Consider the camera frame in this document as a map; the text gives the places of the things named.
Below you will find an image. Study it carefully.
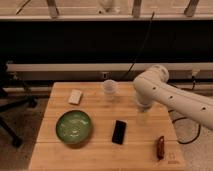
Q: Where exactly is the green ceramic bowl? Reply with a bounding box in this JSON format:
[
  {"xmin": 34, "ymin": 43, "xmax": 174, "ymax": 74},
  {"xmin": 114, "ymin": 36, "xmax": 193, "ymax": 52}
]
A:
[{"xmin": 55, "ymin": 110, "xmax": 93, "ymax": 145}]

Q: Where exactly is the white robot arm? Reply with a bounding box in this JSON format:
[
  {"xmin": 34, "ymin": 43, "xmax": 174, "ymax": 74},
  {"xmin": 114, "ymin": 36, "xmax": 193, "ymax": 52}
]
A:
[{"xmin": 133, "ymin": 65, "xmax": 213, "ymax": 130}]

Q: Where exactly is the black smartphone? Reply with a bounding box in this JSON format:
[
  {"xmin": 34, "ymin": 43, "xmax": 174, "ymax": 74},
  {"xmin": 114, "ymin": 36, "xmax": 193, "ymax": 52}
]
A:
[{"xmin": 112, "ymin": 120, "xmax": 127, "ymax": 145}]

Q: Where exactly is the red-brown pocket knife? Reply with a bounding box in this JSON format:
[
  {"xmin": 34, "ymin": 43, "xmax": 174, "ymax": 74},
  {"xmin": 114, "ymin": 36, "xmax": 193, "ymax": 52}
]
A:
[{"xmin": 157, "ymin": 136, "xmax": 165, "ymax": 160}]

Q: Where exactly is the clear plastic cup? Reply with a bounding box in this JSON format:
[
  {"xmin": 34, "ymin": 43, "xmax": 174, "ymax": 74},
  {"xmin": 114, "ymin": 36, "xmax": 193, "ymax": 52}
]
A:
[{"xmin": 101, "ymin": 79, "xmax": 118, "ymax": 100}]

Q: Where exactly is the black office chair base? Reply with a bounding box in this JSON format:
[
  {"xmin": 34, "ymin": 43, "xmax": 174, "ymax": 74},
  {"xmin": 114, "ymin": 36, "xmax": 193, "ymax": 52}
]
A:
[{"xmin": 0, "ymin": 61, "xmax": 38, "ymax": 149}]

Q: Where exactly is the black robot cable on floor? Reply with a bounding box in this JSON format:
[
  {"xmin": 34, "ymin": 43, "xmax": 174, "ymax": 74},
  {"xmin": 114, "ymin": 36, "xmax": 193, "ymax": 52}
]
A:
[{"xmin": 168, "ymin": 76, "xmax": 202, "ymax": 145}]

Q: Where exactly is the white baseboard heater rail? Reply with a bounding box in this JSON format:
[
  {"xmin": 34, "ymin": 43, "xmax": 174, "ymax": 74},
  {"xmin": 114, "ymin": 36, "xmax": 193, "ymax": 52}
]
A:
[{"xmin": 7, "ymin": 62, "xmax": 213, "ymax": 81}]

